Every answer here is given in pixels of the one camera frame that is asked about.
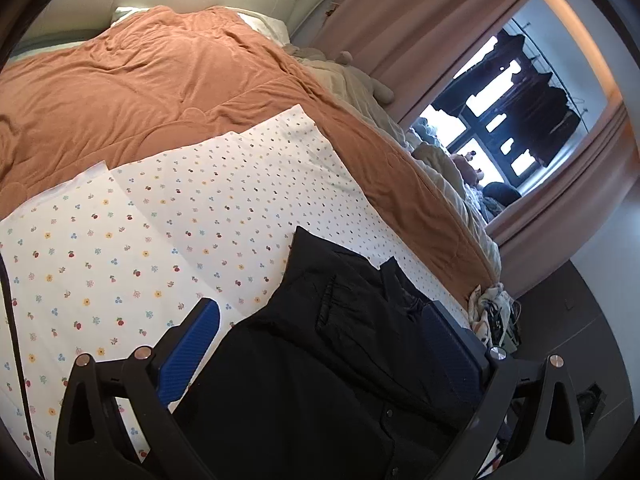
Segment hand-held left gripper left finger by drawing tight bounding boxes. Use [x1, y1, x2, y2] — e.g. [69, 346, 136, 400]
[52, 297, 221, 480]

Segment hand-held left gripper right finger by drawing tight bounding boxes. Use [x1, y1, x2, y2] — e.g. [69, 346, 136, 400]
[420, 300, 588, 480]

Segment black garment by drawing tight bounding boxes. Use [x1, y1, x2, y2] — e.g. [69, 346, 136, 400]
[170, 225, 488, 480]

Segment dark hanging clothes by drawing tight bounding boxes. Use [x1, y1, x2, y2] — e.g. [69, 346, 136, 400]
[432, 30, 592, 172]

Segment patterned cloth bag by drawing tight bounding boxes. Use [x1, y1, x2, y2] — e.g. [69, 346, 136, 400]
[467, 282, 524, 361]

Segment black floor socket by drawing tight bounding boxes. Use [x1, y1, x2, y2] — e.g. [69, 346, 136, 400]
[574, 382, 609, 417]

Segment white fruit-print sheet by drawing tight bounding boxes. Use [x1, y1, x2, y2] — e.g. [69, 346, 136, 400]
[0, 104, 473, 480]

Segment dark round cushion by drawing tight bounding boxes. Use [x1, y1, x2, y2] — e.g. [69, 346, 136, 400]
[482, 182, 524, 217]

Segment thin black strip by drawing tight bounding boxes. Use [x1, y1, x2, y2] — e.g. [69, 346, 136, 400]
[0, 255, 42, 480]

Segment beige quilt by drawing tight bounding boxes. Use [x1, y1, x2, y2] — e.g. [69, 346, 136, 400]
[285, 45, 502, 283]

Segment beige curtain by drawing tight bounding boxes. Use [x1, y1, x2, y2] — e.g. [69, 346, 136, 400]
[290, 0, 551, 122]
[487, 104, 640, 263]

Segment orange blanket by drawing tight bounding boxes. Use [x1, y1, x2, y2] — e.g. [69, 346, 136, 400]
[0, 5, 501, 286]

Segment beige plush toy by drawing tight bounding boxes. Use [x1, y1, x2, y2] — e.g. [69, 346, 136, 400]
[336, 51, 395, 107]

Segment white pillow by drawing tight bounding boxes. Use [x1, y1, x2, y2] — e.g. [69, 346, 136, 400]
[237, 12, 292, 44]

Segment window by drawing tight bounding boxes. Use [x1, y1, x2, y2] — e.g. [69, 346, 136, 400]
[400, 0, 612, 221]

